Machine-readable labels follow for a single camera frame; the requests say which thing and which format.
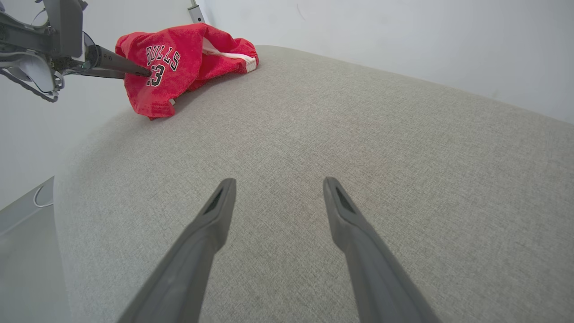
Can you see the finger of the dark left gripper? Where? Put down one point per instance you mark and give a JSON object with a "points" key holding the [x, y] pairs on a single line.
{"points": [[112, 60], [105, 74]]}

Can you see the grey fabric sofa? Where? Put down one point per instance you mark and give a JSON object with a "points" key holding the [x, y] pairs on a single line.
{"points": [[314, 134]]}

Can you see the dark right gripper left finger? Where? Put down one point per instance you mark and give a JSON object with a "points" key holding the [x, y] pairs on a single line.
{"points": [[188, 278]]}

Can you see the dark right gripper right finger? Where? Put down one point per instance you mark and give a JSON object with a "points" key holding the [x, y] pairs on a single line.
{"points": [[381, 287]]}

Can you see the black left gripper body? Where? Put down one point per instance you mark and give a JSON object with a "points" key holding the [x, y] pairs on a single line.
{"points": [[63, 27]]}

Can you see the red white Bulls shorts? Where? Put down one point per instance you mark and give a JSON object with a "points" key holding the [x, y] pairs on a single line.
{"points": [[143, 94]]}

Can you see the grey metal fixture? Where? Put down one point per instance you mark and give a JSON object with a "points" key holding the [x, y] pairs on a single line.
{"points": [[196, 13]]}

